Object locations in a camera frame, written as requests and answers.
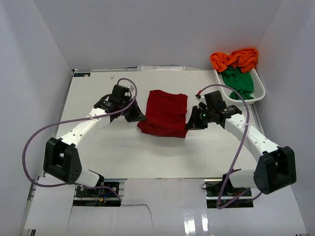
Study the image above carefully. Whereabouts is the black table label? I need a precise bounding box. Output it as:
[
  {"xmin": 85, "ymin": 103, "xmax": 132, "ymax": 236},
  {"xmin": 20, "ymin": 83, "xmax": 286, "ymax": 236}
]
[{"xmin": 73, "ymin": 73, "xmax": 91, "ymax": 77}]

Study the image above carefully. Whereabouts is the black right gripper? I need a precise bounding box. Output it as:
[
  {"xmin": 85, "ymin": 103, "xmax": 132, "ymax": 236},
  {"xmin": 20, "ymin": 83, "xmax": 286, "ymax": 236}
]
[{"xmin": 185, "ymin": 106, "xmax": 214, "ymax": 131}]

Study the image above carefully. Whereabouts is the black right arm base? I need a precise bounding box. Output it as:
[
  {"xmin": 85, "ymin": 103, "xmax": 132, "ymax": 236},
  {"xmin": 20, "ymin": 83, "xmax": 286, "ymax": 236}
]
[{"xmin": 201, "ymin": 179, "xmax": 253, "ymax": 209}]

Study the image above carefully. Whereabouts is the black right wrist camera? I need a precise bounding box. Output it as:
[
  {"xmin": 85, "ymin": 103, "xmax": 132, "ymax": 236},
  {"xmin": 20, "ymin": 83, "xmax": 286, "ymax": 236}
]
[{"xmin": 202, "ymin": 90, "xmax": 242, "ymax": 117}]

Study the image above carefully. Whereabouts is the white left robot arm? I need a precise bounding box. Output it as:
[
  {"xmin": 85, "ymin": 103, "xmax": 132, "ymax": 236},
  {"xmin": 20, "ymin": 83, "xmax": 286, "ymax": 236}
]
[{"xmin": 43, "ymin": 99, "xmax": 146, "ymax": 196}]

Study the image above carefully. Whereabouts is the white perforated plastic basket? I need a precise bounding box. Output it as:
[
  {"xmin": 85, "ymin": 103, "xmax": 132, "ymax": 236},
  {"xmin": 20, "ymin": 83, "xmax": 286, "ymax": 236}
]
[{"xmin": 214, "ymin": 67, "xmax": 266, "ymax": 106}]

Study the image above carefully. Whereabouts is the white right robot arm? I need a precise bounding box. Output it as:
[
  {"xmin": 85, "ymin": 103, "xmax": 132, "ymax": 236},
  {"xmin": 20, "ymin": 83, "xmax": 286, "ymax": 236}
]
[{"xmin": 136, "ymin": 98, "xmax": 296, "ymax": 196}]

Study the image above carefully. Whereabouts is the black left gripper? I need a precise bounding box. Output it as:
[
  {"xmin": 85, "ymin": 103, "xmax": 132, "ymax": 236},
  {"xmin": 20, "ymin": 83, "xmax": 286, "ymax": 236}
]
[{"xmin": 120, "ymin": 96, "xmax": 146, "ymax": 122}]

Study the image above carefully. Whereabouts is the orange t shirt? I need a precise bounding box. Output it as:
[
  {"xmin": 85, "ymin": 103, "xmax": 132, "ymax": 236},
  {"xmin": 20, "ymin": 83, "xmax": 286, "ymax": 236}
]
[{"xmin": 210, "ymin": 48, "xmax": 259, "ymax": 73}]

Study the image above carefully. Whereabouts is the green t shirt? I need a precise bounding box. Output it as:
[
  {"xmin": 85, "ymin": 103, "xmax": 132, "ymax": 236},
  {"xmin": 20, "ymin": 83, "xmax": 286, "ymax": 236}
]
[{"xmin": 220, "ymin": 67, "xmax": 254, "ymax": 100}]

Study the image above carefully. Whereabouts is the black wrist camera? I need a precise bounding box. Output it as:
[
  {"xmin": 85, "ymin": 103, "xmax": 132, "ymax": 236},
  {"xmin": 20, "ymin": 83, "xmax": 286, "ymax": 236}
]
[
  {"xmin": 94, "ymin": 85, "xmax": 131, "ymax": 113},
  {"xmin": 202, "ymin": 90, "xmax": 242, "ymax": 117}
]

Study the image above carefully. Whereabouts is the red t shirt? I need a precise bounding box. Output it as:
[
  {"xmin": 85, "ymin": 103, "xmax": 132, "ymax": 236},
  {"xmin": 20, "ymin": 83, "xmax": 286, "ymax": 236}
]
[{"xmin": 137, "ymin": 90, "xmax": 188, "ymax": 138}]

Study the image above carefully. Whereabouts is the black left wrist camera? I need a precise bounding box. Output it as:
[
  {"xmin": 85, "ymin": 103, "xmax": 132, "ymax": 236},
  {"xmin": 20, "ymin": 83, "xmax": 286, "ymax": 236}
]
[{"xmin": 94, "ymin": 85, "xmax": 131, "ymax": 113}]

